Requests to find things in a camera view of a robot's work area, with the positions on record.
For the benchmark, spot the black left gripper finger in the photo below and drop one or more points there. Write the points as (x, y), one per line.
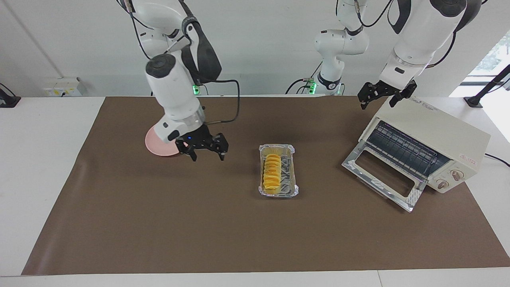
(408, 88)
(368, 91)

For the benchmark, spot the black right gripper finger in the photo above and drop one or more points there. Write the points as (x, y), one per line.
(221, 145)
(187, 149)

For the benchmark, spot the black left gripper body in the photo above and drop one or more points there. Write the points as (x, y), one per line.
(392, 89)

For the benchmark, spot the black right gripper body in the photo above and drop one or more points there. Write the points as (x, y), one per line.
(197, 137)

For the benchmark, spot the yellow sliced bread loaf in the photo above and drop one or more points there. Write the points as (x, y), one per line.
(272, 173)

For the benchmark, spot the silver foil baking tray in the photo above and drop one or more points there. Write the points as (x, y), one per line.
(289, 175)

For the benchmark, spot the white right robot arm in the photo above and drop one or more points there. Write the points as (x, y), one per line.
(175, 91)

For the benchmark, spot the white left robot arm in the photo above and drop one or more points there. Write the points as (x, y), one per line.
(418, 36)

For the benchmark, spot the cream toaster oven body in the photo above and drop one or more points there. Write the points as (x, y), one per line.
(438, 127)

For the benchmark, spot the glass oven door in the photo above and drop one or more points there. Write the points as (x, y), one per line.
(358, 165)

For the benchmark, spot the beige oven knob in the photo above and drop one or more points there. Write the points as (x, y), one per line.
(457, 175)
(443, 184)

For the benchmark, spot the pink round plate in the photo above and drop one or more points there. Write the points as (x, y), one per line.
(157, 146)

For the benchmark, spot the brown table mat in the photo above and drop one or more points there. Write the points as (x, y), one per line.
(255, 239)

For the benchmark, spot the black camera stand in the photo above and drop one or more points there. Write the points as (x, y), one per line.
(484, 91)

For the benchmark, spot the white wall socket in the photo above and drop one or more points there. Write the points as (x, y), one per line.
(63, 87)

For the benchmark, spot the black clamp mount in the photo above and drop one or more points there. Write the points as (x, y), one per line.
(8, 99)

